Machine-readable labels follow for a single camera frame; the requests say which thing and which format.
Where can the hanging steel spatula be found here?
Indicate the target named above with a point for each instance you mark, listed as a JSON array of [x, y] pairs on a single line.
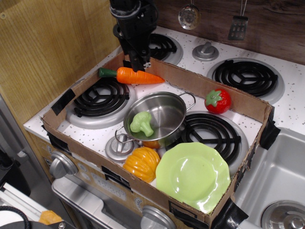
[[239, 24]]

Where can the right silver oven knob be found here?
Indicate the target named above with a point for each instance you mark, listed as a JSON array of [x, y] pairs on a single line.
[[153, 218]]

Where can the silver sink drain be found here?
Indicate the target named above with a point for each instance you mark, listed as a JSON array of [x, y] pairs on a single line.
[[283, 215]]

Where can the silver back stovetop knob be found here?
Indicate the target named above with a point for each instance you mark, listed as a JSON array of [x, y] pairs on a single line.
[[205, 52]]

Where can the green plastic plate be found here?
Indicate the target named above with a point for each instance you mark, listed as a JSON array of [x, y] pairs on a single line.
[[194, 174]]

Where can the green toy broccoli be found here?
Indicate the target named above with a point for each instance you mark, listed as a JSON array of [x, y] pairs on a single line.
[[141, 123]]

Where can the left silver oven knob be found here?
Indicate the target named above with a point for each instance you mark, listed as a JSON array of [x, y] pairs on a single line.
[[61, 165]]

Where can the silver toy sink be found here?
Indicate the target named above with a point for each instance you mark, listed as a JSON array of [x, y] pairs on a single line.
[[276, 174]]

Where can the silver oven knob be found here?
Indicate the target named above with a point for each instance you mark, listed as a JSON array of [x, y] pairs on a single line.
[[61, 165], [153, 218]]

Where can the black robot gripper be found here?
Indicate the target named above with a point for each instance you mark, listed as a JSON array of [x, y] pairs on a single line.
[[133, 32]]

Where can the hanging steel slotted spoon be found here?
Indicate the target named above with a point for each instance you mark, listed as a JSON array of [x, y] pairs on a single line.
[[189, 16]]

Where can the orange toy pumpkin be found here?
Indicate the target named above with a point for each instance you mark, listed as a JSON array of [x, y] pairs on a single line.
[[143, 163]]

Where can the silver oven door handle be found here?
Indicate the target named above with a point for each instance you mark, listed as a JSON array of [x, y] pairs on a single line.
[[88, 204]]

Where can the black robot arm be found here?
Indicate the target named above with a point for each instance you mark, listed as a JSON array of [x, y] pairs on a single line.
[[131, 7]]

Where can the orange object bottom left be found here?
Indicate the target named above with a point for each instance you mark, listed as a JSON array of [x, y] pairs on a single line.
[[49, 217]]

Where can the red toy tomato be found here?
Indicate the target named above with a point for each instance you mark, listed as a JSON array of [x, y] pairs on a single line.
[[218, 101]]

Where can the orange toy carrot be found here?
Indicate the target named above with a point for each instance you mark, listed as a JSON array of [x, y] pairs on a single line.
[[129, 76]]

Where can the silver stovetop knob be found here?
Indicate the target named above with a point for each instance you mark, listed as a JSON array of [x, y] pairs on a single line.
[[118, 148], [205, 52]]

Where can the front left black burner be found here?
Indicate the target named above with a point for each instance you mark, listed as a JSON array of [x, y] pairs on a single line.
[[102, 105]]

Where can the small steel pot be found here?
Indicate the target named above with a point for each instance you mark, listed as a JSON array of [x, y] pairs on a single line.
[[168, 112]]

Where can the brown cardboard fence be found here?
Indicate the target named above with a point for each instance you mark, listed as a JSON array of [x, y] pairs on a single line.
[[243, 103]]

